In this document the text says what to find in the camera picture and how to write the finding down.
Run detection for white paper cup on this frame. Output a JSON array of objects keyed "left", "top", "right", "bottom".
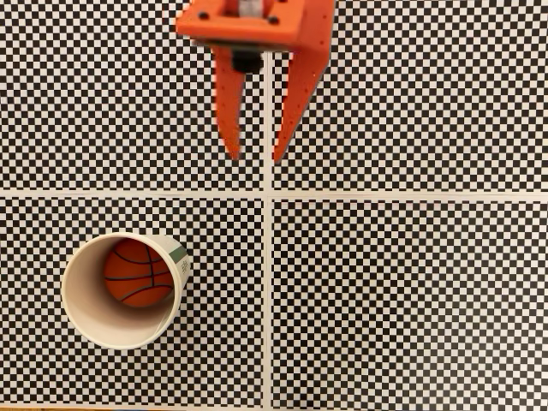
[{"left": 60, "top": 232, "right": 190, "bottom": 351}]

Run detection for small orange basketball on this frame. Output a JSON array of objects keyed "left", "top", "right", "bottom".
[{"left": 104, "top": 238, "right": 176, "bottom": 309}]

